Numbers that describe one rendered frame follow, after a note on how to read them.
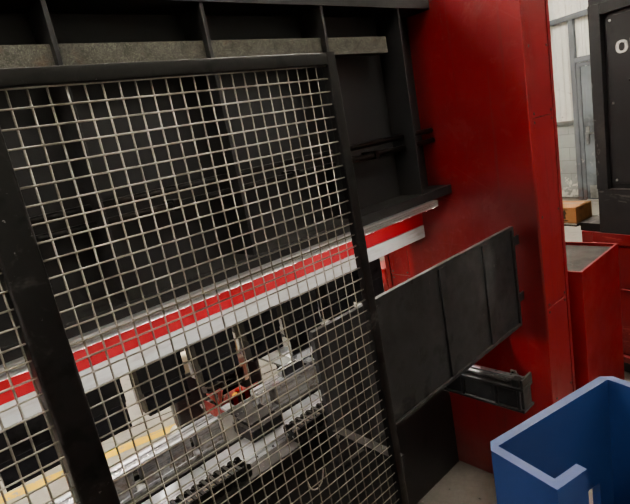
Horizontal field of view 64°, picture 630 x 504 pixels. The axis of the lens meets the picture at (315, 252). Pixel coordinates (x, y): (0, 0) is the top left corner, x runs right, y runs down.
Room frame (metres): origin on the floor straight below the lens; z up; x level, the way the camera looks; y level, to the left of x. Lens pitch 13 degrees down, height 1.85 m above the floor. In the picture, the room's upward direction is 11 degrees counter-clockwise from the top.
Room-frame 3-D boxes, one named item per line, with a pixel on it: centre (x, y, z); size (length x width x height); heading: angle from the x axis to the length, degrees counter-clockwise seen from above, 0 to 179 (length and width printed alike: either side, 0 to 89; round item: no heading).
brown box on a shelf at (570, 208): (3.24, -1.74, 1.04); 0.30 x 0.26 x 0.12; 116
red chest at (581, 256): (2.57, -1.24, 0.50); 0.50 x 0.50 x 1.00; 40
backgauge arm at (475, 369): (1.87, -0.46, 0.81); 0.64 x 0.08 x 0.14; 40
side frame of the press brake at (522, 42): (2.36, -0.73, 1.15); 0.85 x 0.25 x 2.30; 40
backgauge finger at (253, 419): (1.49, 0.33, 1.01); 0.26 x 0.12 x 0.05; 40
